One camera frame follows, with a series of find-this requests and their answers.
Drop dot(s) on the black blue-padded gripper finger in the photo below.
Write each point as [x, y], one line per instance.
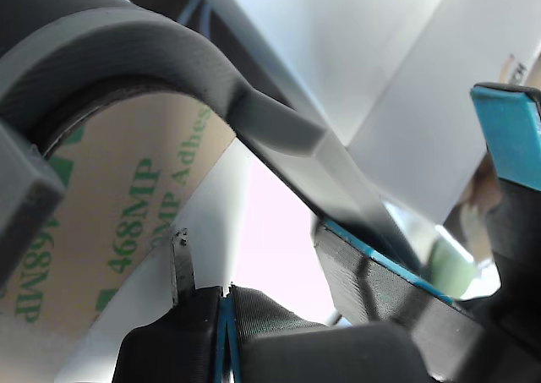
[389, 290]
[511, 129]

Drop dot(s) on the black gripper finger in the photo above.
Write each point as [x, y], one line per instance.
[317, 353]

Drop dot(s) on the pale green blurry object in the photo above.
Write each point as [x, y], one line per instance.
[452, 269]

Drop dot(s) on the black gripper finger with scraper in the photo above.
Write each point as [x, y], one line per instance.
[169, 349]

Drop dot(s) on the gray plastic holder frame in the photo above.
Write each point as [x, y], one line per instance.
[105, 36]

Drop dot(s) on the adhesive tape sheet with liner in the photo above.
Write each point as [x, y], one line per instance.
[105, 197]

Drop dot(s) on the white box with logo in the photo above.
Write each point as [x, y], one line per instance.
[435, 104]

